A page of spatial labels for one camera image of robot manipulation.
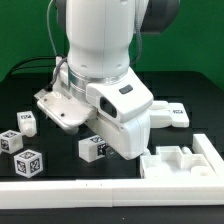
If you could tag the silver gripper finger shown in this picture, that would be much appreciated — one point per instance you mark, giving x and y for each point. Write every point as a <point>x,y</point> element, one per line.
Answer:
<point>109,151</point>

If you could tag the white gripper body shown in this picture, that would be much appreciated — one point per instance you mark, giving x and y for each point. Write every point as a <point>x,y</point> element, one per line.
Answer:
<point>128,139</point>

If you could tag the white chair seat part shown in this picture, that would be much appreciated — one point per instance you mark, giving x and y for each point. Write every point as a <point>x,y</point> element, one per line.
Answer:
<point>174,162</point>

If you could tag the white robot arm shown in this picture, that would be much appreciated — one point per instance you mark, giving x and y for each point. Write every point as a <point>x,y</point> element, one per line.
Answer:
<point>99,34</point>

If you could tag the white chair backrest part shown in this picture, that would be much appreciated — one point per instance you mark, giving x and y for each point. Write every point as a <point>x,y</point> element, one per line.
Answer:
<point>164,114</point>

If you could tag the white L-shaped fence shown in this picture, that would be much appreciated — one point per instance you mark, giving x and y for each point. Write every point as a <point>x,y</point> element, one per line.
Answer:
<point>122,192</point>

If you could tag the white tagged cube front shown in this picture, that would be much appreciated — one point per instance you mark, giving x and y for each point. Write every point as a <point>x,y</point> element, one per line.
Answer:
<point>28,163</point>

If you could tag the white tagged cube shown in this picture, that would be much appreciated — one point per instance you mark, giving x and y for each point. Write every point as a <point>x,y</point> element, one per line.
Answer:
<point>11,141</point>
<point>28,163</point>

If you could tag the white tagged cube left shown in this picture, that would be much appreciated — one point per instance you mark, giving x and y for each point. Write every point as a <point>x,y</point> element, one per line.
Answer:
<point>11,141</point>

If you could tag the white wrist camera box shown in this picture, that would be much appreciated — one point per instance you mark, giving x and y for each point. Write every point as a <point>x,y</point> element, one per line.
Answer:
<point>122,100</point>

